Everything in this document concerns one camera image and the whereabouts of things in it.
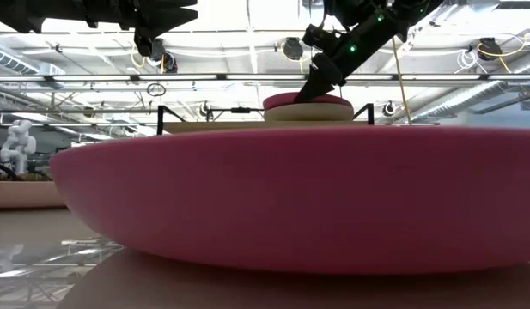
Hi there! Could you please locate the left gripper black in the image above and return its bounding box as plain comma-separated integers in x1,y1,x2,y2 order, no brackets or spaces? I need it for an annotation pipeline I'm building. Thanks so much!
86,0,200,39

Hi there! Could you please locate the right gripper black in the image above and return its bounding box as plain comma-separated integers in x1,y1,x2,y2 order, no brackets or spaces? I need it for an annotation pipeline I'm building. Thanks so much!
295,51,348,104

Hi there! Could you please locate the magenta plate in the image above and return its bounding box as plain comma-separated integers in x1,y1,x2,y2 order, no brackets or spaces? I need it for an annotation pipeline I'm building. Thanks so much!
49,126,530,276

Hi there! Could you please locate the long ceiling light bar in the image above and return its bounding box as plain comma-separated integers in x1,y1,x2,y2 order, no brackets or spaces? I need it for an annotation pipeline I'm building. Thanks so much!
0,73,530,82

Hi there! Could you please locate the white humanoid robot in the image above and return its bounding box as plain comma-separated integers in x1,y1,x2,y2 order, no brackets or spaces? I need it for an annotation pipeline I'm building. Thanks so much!
0,119,37,176

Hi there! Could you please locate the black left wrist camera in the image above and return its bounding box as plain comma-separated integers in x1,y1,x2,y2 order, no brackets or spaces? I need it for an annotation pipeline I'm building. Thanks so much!
133,29,155,58

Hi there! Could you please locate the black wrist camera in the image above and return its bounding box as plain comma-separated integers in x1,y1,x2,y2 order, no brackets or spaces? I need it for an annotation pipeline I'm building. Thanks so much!
133,29,155,58
302,24,341,55

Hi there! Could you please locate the black ceiling cable reel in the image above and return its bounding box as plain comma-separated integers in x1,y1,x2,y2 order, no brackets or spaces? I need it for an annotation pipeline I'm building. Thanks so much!
283,37,305,61
151,38,179,74
478,37,503,61

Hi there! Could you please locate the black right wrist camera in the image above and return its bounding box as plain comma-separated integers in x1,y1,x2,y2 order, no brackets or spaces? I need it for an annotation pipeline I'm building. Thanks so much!
302,24,341,55

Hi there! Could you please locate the black wire loop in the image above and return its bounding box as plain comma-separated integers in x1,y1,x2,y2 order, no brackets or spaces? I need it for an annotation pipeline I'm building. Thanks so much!
146,82,168,98

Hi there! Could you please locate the yellow hanging cable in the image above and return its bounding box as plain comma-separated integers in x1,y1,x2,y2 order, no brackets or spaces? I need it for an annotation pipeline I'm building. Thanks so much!
391,36,413,125

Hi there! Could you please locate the black frame wooden shelf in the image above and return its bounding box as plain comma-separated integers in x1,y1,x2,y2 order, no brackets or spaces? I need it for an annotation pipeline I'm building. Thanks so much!
156,102,375,136

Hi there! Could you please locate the silver ventilation duct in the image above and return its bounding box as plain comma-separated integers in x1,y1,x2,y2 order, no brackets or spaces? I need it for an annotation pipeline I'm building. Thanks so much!
410,79,530,124

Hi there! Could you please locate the white ribbed air duct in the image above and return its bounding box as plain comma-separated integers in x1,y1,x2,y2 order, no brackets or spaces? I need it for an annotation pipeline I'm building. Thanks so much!
0,45,66,77

